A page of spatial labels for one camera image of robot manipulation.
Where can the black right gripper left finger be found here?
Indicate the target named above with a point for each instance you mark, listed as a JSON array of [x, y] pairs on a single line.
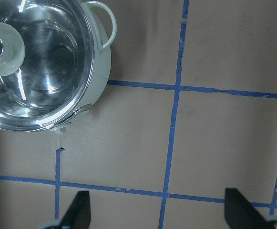
[[78, 215]]

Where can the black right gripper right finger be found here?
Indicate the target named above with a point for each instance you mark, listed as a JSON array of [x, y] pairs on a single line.
[[240, 214]]

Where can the glass pot lid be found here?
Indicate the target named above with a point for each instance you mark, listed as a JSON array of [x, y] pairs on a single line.
[[59, 56]]

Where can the pale green cooking pot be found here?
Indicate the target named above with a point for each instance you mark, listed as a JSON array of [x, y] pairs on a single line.
[[101, 64]]

